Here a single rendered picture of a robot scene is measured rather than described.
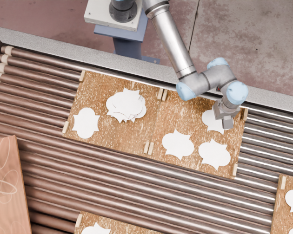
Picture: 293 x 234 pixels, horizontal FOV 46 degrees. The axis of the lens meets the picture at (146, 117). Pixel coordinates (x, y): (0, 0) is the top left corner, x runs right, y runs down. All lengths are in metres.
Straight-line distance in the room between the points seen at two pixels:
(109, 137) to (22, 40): 0.71
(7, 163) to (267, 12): 2.36
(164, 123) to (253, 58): 1.44
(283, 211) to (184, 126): 0.58
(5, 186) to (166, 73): 0.91
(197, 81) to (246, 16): 1.83
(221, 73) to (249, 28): 1.73
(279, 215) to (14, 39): 1.55
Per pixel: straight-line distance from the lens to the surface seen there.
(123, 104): 1.60
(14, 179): 1.58
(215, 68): 1.32
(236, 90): 1.28
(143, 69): 1.74
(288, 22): 3.14
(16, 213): 1.57
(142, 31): 1.88
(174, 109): 1.64
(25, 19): 3.12
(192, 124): 1.63
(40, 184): 1.67
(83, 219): 1.60
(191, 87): 1.27
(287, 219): 1.68
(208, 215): 1.61
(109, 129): 1.63
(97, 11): 1.91
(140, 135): 1.61
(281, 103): 1.79
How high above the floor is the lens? 2.50
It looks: 74 degrees down
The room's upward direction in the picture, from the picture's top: 2 degrees counter-clockwise
